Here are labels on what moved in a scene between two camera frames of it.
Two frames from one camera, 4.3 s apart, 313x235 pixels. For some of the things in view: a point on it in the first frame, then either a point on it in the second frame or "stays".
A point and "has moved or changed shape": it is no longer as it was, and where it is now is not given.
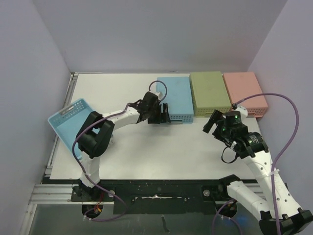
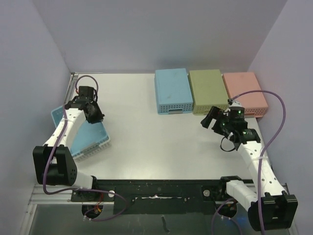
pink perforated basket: [241, 85] stays
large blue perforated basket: [176, 92] has moved or changed shape
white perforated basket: [111, 142] has moved or changed shape
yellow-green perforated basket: [209, 93] stays
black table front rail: [156, 197] stays
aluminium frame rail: [48, 194] stays
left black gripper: [162, 117] to [98, 118]
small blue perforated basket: [66, 123] has moved or changed shape
